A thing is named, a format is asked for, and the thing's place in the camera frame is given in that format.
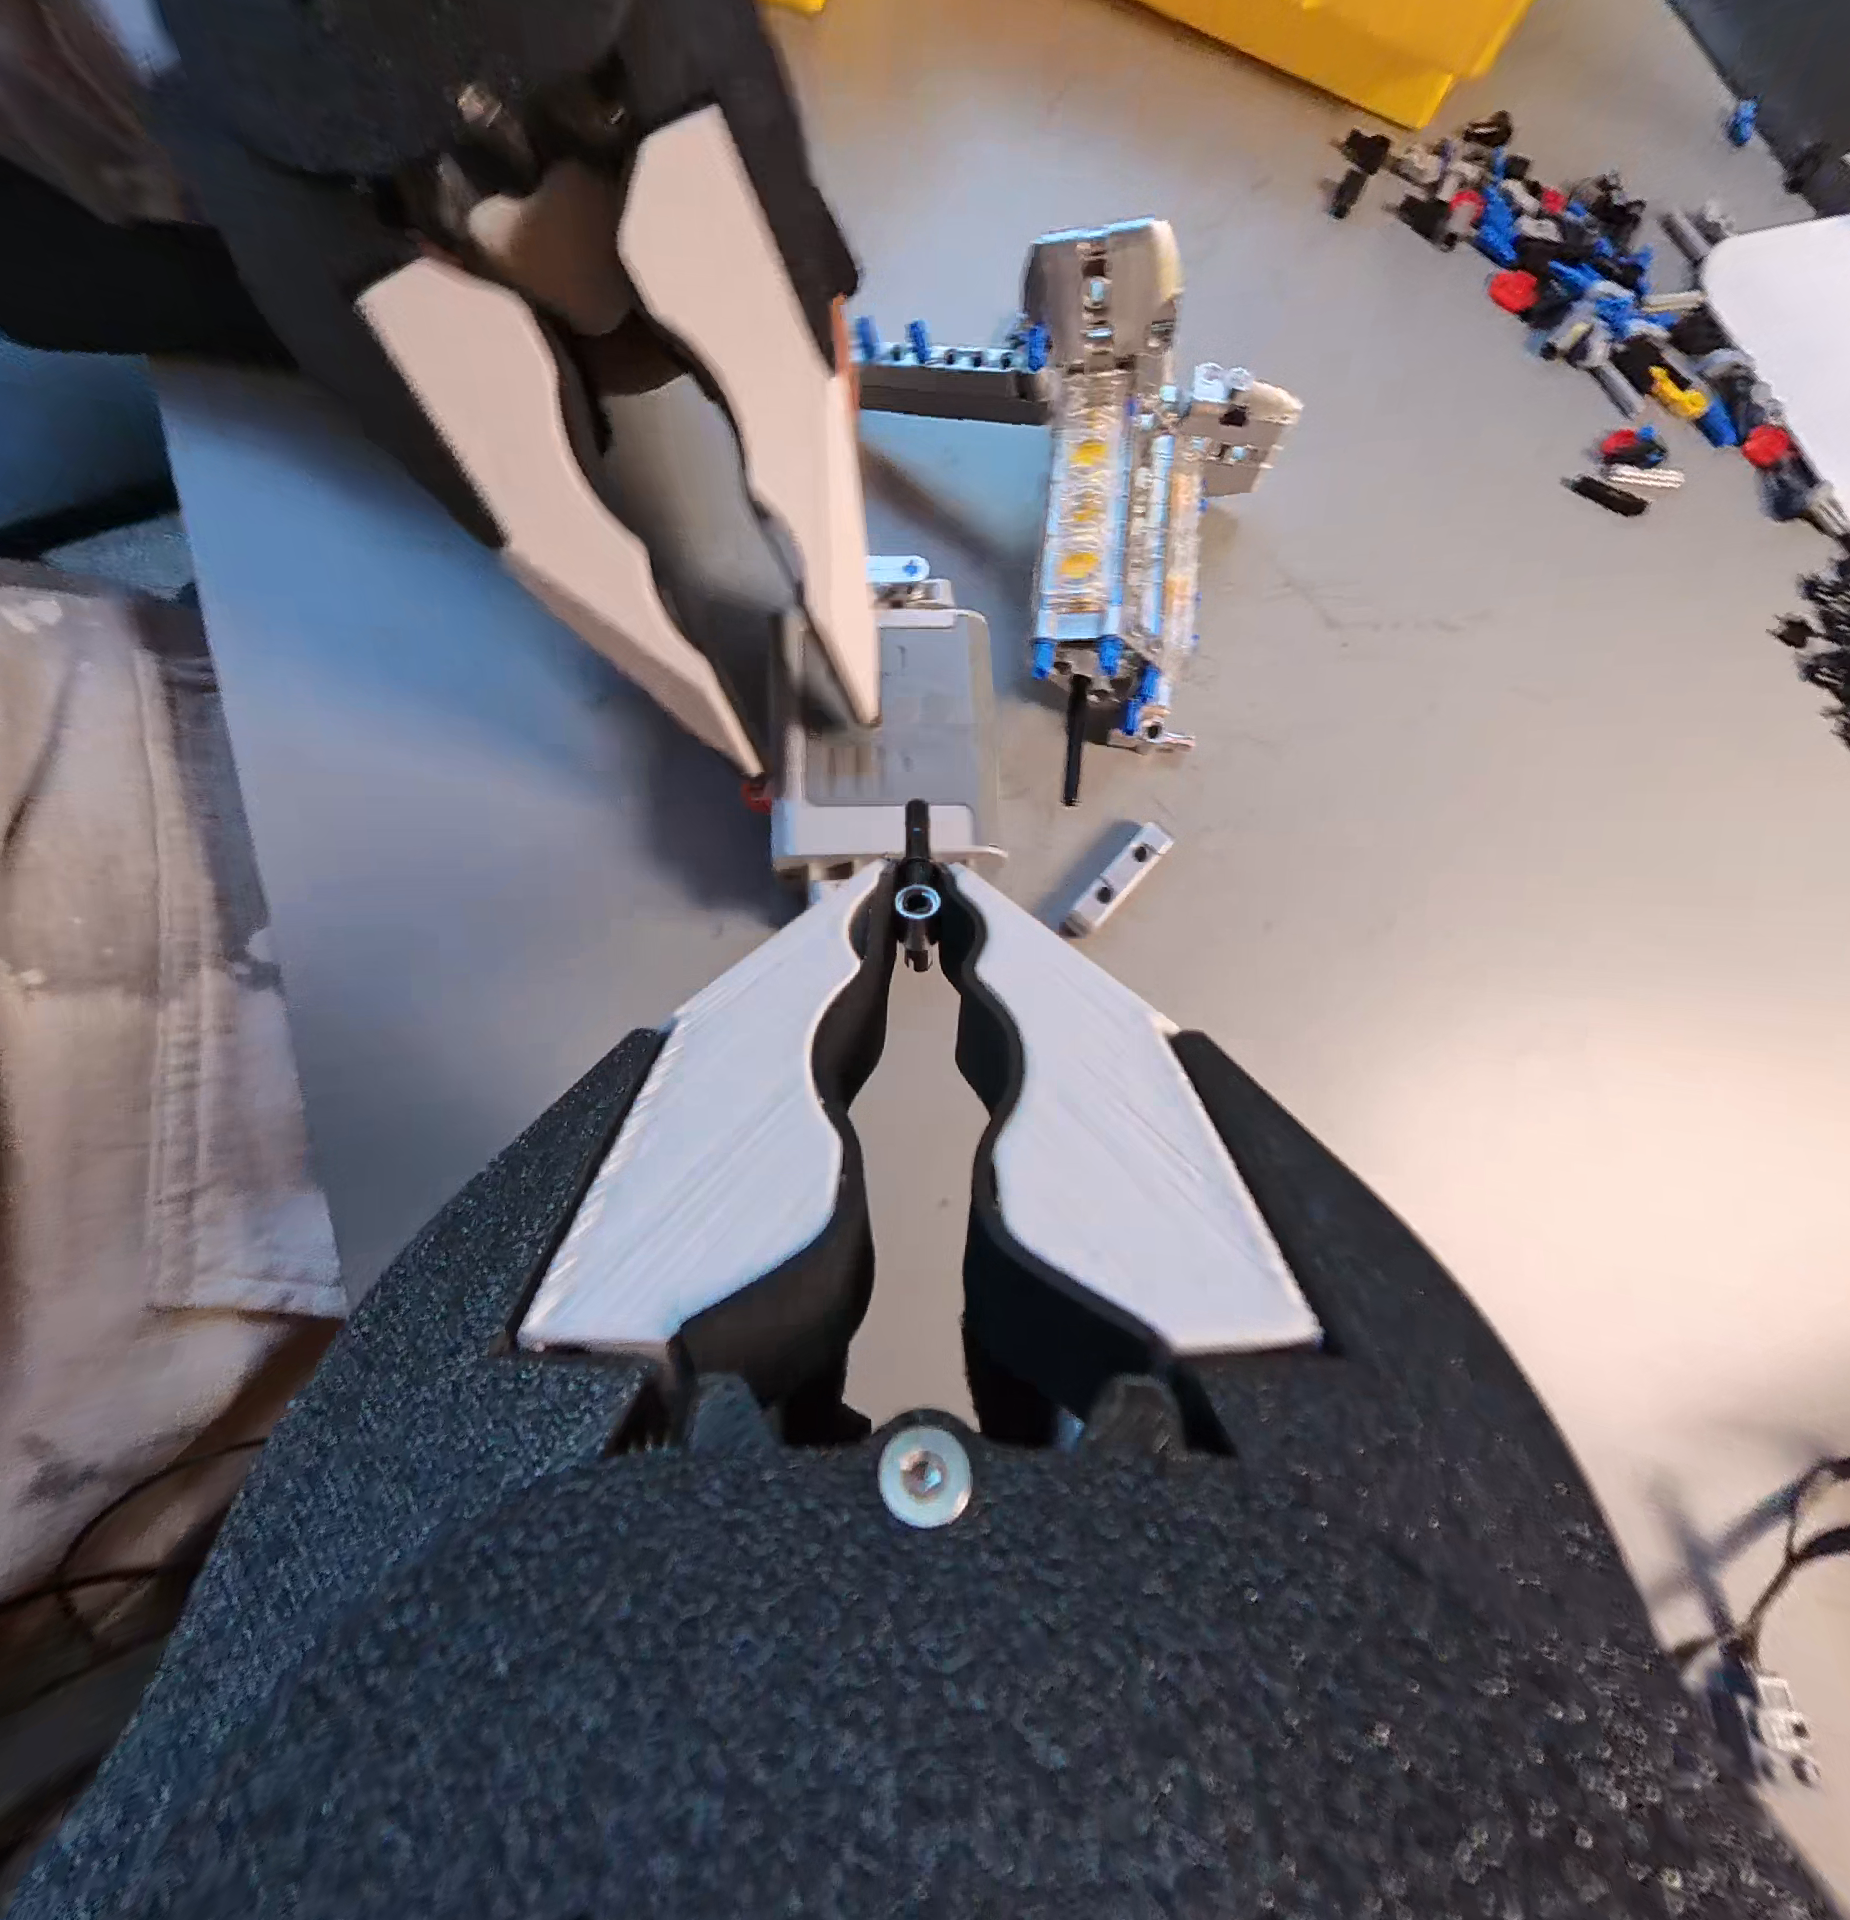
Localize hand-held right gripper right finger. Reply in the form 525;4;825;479
931;872;1318;1400

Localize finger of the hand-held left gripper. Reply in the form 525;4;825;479
355;258;771;781
610;107;882;728

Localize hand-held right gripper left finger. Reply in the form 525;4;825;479
519;872;883;1368

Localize white three-hole beam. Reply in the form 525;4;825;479
1057;820;1179;939

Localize grey battery box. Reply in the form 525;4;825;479
771;602;1001;879

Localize toy engine model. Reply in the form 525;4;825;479
849;217;1307;807

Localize black long connector pin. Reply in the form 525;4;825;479
895;797;941;983

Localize yellow plastic bin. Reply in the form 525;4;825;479
1137;0;1533;128

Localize scattered small coloured parts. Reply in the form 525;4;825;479
1332;107;1811;526

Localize pile of small black parts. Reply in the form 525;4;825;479
1774;558;1850;752

